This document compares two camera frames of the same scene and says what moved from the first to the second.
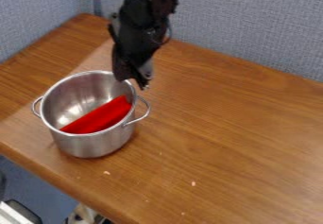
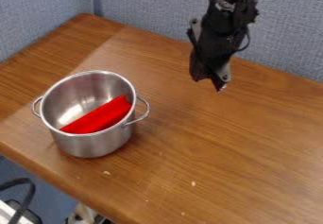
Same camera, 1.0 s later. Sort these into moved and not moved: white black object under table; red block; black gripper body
Moved: black gripper body
Not moved: red block; white black object under table
